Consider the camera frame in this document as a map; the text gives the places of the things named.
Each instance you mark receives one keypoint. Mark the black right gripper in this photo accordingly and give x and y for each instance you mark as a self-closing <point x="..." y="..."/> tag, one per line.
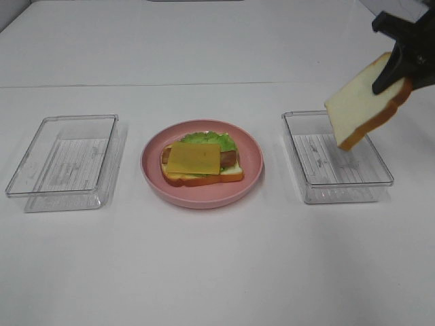
<point x="413" y="54"/>

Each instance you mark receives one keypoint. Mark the bread slice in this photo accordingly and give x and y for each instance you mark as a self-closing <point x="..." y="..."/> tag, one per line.
<point x="355" y="109"/>
<point x="190" y="180"/>

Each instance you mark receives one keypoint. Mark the yellow cheese slice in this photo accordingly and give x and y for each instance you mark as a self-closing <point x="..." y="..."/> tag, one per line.
<point x="194" y="158"/>

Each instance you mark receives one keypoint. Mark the brown bacon strip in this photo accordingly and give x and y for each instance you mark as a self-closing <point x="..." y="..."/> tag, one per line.
<point x="227" y="158"/>

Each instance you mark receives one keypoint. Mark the clear plastic right container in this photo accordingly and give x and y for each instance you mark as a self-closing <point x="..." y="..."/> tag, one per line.
<point x="326" y="174"/>

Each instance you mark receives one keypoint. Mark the clear plastic container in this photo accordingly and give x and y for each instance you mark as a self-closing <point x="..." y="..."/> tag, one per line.
<point x="71" y="164"/>
<point x="326" y="174"/>

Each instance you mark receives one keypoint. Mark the clear plastic left container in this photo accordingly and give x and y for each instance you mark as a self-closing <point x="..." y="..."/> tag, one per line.
<point x="71" y="164"/>

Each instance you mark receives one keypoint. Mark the pink round plate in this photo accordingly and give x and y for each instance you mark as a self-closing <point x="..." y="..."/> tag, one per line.
<point x="205" y="196"/>

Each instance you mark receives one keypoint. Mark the green lettuce leaf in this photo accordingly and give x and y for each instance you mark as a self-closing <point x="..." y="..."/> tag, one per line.
<point x="224" y="140"/>

